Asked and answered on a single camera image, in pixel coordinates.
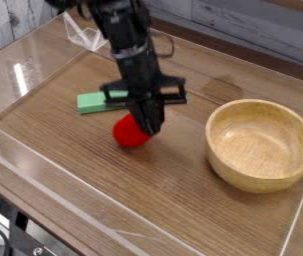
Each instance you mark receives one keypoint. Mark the black table frame bracket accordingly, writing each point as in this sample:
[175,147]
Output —
[22,244]

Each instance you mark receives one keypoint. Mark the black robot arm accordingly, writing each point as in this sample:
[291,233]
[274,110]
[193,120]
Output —
[123,21]

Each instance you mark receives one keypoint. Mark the light wooden bowl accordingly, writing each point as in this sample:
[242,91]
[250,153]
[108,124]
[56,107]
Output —
[254,145]

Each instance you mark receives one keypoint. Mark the red plush strawberry toy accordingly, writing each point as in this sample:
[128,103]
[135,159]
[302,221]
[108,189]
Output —
[127,132]

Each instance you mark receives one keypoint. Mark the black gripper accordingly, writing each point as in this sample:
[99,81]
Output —
[143,84]

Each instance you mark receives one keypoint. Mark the green rectangular block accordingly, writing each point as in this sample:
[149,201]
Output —
[92,103]

